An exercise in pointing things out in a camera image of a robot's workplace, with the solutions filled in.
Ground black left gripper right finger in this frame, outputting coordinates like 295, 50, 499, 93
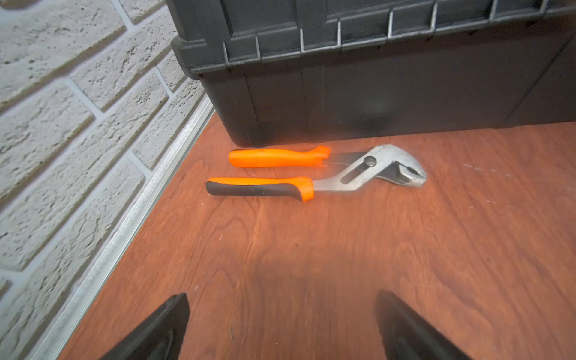
375, 290, 470, 360

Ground black plastic toolbox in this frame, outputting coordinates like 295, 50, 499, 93
167, 1, 575, 147

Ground orange handled groove pliers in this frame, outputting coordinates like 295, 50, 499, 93
205, 144, 428, 202

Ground left aluminium corner profile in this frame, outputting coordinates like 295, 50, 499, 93
29, 95, 215, 359

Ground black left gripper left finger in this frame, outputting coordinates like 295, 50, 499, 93
101, 293, 190, 360

